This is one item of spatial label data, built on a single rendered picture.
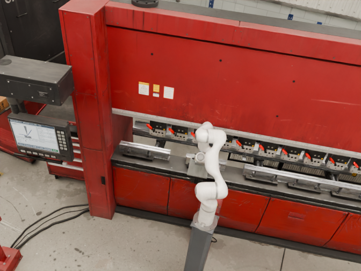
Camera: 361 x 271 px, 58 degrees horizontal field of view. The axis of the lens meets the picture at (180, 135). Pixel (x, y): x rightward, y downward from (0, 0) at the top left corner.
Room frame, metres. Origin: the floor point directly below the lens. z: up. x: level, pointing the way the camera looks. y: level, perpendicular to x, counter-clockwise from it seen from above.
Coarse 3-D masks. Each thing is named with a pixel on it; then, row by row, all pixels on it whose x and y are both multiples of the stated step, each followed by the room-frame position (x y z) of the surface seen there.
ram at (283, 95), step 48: (144, 48) 2.26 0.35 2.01; (192, 48) 2.22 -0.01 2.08; (240, 48) 2.19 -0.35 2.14; (144, 96) 2.26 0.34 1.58; (192, 96) 2.22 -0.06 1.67; (240, 96) 2.18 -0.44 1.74; (288, 96) 2.14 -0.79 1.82; (336, 96) 2.11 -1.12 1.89; (288, 144) 2.13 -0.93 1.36; (336, 144) 2.09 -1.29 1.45
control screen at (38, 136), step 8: (16, 120) 1.77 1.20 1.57; (16, 128) 1.77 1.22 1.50; (24, 128) 1.77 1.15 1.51; (32, 128) 1.76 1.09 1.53; (40, 128) 1.76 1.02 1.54; (48, 128) 1.75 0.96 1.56; (16, 136) 1.78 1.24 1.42; (24, 136) 1.77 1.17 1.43; (32, 136) 1.76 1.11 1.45; (40, 136) 1.76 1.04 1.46; (48, 136) 1.75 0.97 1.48; (24, 144) 1.77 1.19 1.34; (32, 144) 1.77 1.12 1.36; (40, 144) 1.76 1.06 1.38; (48, 144) 1.75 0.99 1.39; (56, 144) 1.75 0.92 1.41
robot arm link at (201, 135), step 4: (204, 124) 1.92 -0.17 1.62; (208, 124) 1.91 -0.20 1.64; (200, 128) 1.82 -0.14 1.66; (204, 128) 1.86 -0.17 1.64; (208, 128) 1.88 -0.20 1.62; (212, 128) 1.91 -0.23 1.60; (196, 132) 1.79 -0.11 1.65; (200, 132) 1.77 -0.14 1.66; (204, 132) 1.78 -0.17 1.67; (196, 136) 1.76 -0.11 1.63; (200, 136) 1.75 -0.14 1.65; (204, 136) 1.75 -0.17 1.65; (200, 140) 1.74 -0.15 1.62; (204, 140) 1.74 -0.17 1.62
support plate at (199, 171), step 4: (192, 156) 2.21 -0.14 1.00; (192, 160) 2.16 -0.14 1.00; (192, 164) 2.11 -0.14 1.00; (204, 164) 2.13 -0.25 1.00; (188, 168) 2.05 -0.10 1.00; (192, 168) 2.05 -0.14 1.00; (196, 168) 2.06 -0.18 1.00; (200, 168) 2.07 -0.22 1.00; (204, 168) 2.07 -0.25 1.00; (188, 172) 2.00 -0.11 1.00; (192, 172) 2.01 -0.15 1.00; (196, 172) 2.01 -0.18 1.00; (200, 172) 2.02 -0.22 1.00; (204, 172) 2.03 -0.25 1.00; (196, 176) 1.96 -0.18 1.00; (200, 176) 1.97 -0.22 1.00; (204, 176) 1.97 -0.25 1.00
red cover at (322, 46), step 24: (120, 24) 2.26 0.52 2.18; (144, 24) 2.24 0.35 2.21; (168, 24) 2.23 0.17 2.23; (192, 24) 2.21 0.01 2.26; (216, 24) 2.19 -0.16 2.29; (240, 24) 2.21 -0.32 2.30; (264, 48) 2.15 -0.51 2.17; (288, 48) 2.14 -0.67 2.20; (312, 48) 2.12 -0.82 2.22; (336, 48) 2.11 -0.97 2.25; (360, 48) 2.09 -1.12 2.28
